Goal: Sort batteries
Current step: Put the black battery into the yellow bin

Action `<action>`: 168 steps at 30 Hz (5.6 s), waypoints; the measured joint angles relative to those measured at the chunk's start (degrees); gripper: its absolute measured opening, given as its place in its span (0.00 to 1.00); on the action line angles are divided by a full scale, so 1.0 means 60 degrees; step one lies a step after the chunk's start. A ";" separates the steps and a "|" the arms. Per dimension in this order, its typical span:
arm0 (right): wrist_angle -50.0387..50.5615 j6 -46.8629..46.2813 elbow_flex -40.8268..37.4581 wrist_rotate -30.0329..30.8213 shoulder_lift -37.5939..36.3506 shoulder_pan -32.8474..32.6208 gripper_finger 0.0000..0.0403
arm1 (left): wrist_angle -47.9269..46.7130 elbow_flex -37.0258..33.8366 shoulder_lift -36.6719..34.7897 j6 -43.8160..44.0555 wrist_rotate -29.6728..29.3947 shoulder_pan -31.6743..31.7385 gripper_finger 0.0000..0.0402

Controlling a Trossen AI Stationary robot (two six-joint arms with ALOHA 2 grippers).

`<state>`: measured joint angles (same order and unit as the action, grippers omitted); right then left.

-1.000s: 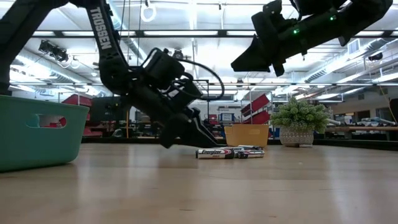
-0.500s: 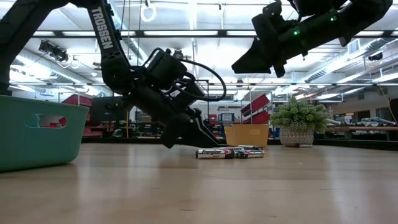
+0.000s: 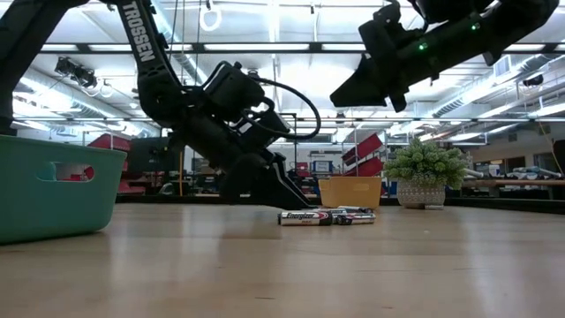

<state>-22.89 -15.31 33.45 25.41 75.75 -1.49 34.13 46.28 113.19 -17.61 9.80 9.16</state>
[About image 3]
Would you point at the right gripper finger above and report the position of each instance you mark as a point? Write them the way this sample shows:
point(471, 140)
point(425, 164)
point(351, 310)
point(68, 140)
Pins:
point(362, 88)

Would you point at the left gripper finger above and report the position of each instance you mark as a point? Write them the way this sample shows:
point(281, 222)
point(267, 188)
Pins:
point(282, 190)

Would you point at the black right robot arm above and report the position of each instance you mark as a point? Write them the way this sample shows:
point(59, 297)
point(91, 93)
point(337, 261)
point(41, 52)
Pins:
point(494, 31)

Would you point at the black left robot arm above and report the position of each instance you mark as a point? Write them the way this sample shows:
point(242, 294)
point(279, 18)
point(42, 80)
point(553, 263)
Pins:
point(145, 66)

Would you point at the blue white sign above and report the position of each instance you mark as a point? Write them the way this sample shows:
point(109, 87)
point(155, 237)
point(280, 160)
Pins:
point(323, 166)

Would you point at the red tilted bins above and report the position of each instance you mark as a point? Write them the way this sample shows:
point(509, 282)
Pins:
point(364, 152)

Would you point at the yellow plastic basket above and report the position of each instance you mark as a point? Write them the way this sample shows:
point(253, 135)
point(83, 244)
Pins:
point(351, 192)

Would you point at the black monitor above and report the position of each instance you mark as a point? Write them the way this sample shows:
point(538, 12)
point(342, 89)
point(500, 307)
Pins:
point(152, 154)

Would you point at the potted artificial green plant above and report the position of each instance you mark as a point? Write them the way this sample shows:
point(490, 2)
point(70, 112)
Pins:
point(424, 172)

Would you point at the white air vent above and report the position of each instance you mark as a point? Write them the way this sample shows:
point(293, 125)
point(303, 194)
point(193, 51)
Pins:
point(502, 66)

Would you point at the red bin rack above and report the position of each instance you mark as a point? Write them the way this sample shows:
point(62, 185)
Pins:
point(108, 142)

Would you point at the black hanging device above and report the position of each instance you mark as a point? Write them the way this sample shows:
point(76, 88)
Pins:
point(533, 80)

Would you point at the wooden workbench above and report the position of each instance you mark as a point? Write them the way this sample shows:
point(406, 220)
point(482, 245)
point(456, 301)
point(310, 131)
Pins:
point(512, 182)

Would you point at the teal plastic basket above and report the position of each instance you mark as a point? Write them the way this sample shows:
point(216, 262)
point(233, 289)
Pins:
point(44, 207)

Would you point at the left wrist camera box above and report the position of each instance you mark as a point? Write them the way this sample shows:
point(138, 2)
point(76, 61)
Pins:
point(269, 128)

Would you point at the black metal table frame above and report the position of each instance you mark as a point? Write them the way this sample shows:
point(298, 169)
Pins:
point(507, 205)

